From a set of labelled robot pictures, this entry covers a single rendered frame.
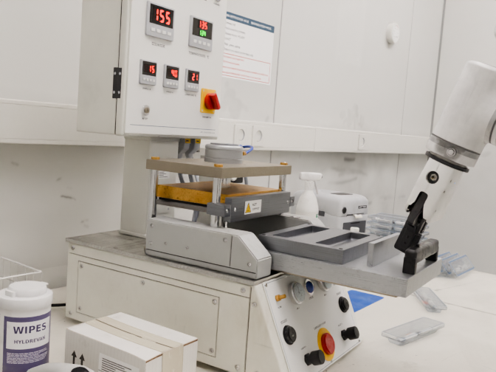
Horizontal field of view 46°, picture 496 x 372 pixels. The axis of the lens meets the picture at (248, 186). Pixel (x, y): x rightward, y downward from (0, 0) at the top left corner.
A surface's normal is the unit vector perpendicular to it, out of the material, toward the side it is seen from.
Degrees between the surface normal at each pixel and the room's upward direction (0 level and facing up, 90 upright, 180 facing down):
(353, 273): 90
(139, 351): 2
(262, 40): 90
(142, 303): 90
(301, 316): 65
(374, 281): 90
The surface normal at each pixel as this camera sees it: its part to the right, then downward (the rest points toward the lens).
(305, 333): 0.80, -0.32
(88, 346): -0.56, -0.03
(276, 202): 0.84, 0.11
